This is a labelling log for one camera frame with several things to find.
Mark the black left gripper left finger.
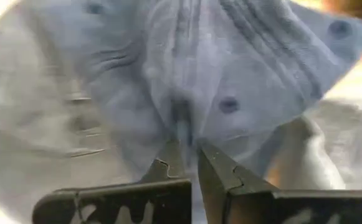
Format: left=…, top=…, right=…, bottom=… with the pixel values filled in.
left=138, top=136, right=190, bottom=184

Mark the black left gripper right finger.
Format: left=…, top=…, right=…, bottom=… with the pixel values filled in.
left=197, top=138, right=280, bottom=224

